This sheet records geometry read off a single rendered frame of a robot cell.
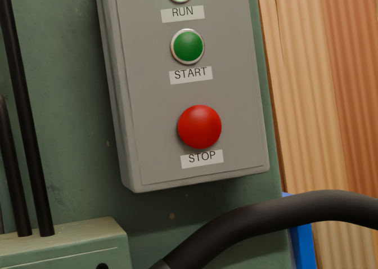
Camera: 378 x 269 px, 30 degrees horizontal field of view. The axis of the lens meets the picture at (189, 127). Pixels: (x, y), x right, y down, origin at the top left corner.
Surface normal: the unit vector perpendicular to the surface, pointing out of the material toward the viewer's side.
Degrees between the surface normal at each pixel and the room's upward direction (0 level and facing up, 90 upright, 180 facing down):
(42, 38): 90
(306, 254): 90
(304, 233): 90
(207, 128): 90
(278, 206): 52
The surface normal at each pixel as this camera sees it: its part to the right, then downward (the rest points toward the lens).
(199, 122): 0.23, 0.02
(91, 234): -0.13, -0.99
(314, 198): 0.13, -0.59
